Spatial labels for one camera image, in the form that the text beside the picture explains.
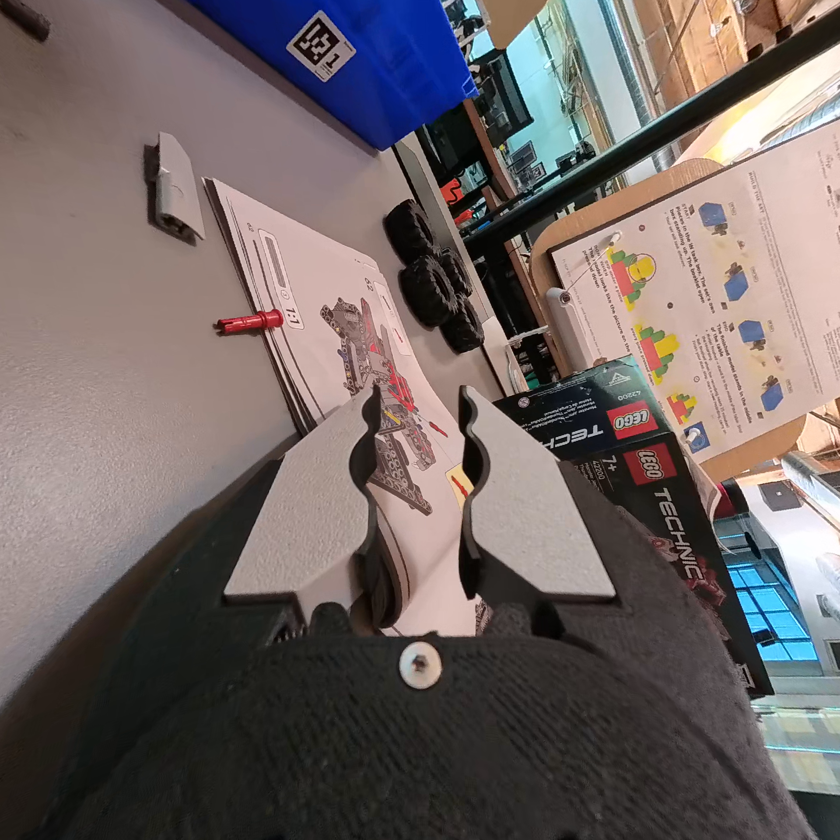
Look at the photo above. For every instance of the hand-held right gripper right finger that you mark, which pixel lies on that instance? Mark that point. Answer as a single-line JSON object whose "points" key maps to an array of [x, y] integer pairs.
{"points": [[538, 525]]}

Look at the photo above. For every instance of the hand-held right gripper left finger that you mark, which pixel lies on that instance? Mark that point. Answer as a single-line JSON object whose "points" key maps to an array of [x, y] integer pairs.
{"points": [[295, 525]]}

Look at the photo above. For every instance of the red toy pin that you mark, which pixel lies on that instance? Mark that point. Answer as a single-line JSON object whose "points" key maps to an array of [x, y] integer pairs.
{"points": [[253, 321]]}

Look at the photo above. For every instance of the building instruction booklet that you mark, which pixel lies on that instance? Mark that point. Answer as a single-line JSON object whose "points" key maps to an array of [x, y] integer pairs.
{"points": [[315, 282]]}

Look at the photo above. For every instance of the grey desk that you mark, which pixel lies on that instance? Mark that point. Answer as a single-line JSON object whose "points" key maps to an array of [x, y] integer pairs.
{"points": [[98, 394]]}

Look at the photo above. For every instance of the black toy set box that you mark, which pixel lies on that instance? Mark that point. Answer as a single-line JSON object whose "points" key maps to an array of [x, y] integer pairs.
{"points": [[656, 525]]}

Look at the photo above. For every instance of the white cylindrical device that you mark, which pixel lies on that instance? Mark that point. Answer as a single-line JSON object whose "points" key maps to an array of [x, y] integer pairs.
{"points": [[574, 328]]}

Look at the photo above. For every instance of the black toy tire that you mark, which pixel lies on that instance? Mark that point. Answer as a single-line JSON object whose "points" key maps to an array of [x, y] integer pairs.
{"points": [[408, 229], [456, 269], [426, 289], [464, 328]]}

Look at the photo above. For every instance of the wooden poster board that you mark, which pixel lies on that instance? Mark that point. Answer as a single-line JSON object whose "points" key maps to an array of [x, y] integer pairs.
{"points": [[754, 453]]}

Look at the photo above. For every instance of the white instruction poster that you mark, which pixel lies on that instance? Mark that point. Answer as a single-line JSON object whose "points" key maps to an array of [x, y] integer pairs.
{"points": [[754, 262]]}

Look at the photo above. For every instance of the grey toy panel piece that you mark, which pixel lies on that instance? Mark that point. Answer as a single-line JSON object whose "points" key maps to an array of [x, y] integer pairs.
{"points": [[176, 190]]}

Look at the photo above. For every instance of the black computer monitor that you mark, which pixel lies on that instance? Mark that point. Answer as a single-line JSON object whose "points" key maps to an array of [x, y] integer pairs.
{"points": [[505, 98], [453, 151]]}

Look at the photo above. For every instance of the black metal pole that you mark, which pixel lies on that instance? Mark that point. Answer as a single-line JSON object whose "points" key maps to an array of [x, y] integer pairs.
{"points": [[656, 128]]}

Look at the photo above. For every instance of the blue plastic bin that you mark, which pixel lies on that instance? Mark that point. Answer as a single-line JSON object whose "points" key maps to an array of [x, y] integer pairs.
{"points": [[407, 79]]}

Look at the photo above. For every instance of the brown cardboard boxes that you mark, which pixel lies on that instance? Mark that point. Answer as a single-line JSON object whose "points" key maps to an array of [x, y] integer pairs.
{"points": [[709, 39]]}

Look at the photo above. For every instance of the dark grey toy piece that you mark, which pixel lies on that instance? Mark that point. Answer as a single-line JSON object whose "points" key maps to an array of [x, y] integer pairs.
{"points": [[29, 23]]}

